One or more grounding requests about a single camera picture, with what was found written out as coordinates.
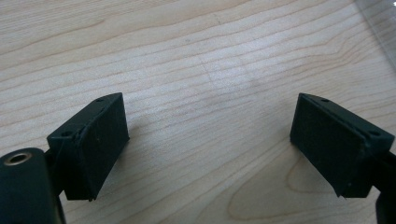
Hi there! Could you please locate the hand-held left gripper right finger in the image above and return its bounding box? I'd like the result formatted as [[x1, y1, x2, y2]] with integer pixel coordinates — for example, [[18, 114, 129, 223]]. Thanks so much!
[[289, 91, 396, 199]]

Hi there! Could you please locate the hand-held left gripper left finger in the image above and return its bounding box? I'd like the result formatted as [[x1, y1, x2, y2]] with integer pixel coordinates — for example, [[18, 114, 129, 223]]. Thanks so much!
[[46, 91, 131, 202]]

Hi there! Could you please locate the clear plastic bag grey trim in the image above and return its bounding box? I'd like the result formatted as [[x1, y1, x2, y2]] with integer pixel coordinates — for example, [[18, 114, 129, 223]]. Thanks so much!
[[353, 0, 396, 73]]

